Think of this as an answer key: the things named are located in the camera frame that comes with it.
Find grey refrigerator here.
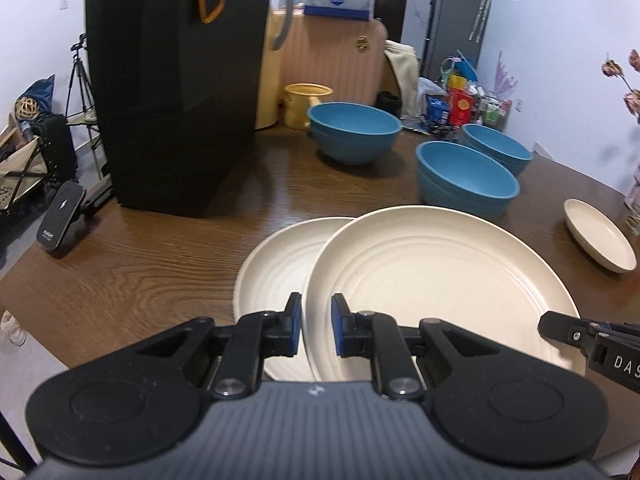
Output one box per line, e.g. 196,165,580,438
419,0,493,81

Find wire trolley rack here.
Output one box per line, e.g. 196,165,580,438
475,90,513,128

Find yellow thermal jug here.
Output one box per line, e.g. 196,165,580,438
255,0,297,131

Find blue bowl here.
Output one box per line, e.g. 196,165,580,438
416,141,521,219
306,102,403,166
460,123,534,177

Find black cup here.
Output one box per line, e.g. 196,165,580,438
376,91,403,116

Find red box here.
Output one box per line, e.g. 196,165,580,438
447,87,473,126

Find yellow mug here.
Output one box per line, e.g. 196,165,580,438
283,83,334,131

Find blue bag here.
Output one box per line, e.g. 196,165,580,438
20,75,56,116

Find white shoe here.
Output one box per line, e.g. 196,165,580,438
0,310,27,347

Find pink suitcase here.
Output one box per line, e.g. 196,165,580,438
277,7,388,121

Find beige folding cart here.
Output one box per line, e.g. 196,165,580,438
0,125,51,213

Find dried roses bouquet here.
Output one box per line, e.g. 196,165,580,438
602,49,640,123

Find cream plate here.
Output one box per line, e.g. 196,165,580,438
301,205,587,383
563,198,637,274
233,217,358,381

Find black suitcase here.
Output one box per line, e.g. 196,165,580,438
37,114,78,181

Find beige cloth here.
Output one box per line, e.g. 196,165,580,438
384,40,419,116

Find dark door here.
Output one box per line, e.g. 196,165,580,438
375,0,408,43

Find black box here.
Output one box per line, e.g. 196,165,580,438
85,0,276,218

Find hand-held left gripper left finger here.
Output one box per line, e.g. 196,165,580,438
132,291,303,402

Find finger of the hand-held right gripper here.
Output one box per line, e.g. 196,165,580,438
539,311,601,356

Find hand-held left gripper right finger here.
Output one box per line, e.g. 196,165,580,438
330,292,497,402

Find camera tripod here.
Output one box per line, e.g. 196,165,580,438
65,34,103,176

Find purple wall decoration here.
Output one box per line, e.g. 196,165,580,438
492,51,518,101

